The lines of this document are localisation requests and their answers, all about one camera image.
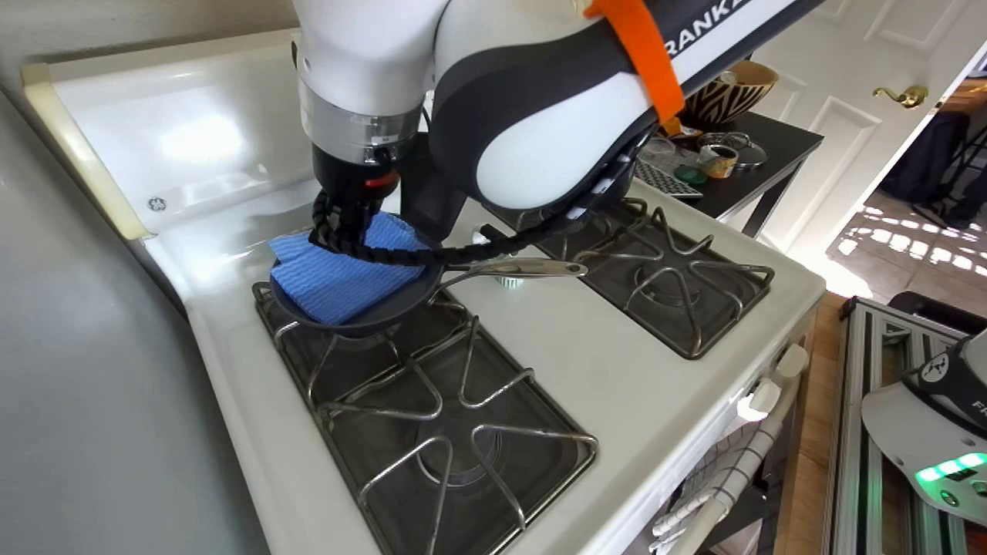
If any aluminium frame robot table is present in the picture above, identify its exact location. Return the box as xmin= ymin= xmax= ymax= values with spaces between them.
xmin=830 ymin=293 xmax=987 ymax=555

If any orange strap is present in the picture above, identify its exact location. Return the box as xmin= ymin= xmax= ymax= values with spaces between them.
xmin=583 ymin=0 xmax=691 ymax=138

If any striped dish towel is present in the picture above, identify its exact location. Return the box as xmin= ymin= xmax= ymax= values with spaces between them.
xmin=627 ymin=419 xmax=784 ymax=555

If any brown tape roll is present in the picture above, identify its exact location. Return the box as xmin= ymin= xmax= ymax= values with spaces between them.
xmin=696 ymin=142 xmax=743 ymax=184

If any brass door handle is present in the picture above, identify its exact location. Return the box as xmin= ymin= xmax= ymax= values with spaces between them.
xmin=869 ymin=79 xmax=931 ymax=115

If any white panel door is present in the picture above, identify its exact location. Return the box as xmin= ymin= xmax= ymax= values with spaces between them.
xmin=756 ymin=0 xmax=987 ymax=302

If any patterned woven bowl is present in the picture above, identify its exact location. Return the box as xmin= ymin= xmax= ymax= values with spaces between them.
xmin=683 ymin=59 xmax=784 ymax=134

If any blue cleaning cloth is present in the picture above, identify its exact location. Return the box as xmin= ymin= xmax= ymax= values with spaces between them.
xmin=270 ymin=210 xmax=437 ymax=326

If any white gas stove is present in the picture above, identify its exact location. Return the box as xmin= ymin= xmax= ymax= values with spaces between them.
xmin=20 ymin=29 xmax=827 ymax=555

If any white oven door handle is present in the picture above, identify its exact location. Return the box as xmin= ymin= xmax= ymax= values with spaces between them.
xmin=658 ymin=346 xmax=814 ymax=555

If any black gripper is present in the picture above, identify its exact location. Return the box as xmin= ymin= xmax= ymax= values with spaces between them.
xmin=308 ymin=147 xmax=402 ymax=237

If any white stove knob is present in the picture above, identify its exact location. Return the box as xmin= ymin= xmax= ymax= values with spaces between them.
xmin=774 ymin=342 xmax=817 ymax=387
xmin=733 ymin=374 xmax=788 ymax=425

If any black stove grate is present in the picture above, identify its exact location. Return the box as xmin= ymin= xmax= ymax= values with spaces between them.
xmin=532 ymin=199 xmax=776 ymax=364
xmin=250 ymin=279 xmax=603 ymax=555

